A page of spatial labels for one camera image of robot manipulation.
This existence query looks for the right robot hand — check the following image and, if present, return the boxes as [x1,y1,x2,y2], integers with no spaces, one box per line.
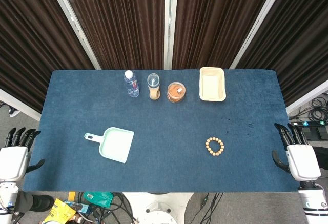
[272,123,322,182]

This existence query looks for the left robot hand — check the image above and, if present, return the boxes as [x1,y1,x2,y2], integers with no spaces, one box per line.
[0,127,46,183]

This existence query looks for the wooden bead bracelet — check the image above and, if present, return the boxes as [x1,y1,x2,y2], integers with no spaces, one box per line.
[204,137,225,157]

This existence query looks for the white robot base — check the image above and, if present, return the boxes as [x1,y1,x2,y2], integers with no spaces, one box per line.
[122,192,193,224]

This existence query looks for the black foot pedal unit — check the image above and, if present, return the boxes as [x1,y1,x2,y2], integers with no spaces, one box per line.
[299,126,328,140]

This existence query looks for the black shoe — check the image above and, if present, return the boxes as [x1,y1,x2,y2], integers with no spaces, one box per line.
[14,192,55,213]

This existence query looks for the yellow snack bag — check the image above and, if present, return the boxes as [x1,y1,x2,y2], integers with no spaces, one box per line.
[42,198,77,224]

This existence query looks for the small blue box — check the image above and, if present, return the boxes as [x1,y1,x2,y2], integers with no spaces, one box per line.
[64,200,91,214]

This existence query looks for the green plastic bag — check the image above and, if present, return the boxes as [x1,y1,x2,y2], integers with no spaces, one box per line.
[83,192,114,209]

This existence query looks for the light green plastic dustpan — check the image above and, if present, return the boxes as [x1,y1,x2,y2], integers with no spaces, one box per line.
[84,127,135,164]

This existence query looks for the dark brown pleated curtain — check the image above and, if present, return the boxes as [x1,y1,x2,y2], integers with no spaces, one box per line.
[172,0,279,70]
[58,0,166,70]
[0,0,96,112]
[235,0,328,107]

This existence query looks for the beige paper tray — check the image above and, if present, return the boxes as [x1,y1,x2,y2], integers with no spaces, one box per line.
[199,66,227,102]

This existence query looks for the blue table cloth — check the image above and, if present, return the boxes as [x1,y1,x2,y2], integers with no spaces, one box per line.
[22,69,308,193]

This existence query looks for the clear plastic water bottle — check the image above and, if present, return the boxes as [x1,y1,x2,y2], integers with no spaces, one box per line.
[124,70,140,98]

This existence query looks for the clear jar of rubber bands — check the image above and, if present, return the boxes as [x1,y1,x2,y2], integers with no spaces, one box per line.
[167,81,187,105]

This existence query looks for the seasoning shaker with clear cap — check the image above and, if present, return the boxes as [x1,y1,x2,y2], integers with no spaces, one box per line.
[147,73,161,100]

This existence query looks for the black cable bundle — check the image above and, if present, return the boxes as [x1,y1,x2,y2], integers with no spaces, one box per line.
[306,94,328,122]

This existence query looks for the white metal frame post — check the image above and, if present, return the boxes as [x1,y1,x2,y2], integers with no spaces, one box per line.
[163,0,179,70]
[0,88,42,122]
[229,0,291,70]
[285,79,328,115]
[45,0,102,70]

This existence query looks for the black cables with green light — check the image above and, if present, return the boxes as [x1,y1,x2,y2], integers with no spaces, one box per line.
[198,192,224,224]

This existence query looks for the tangled black floor cables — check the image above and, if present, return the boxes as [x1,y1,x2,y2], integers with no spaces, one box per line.
[76,192,138,224]

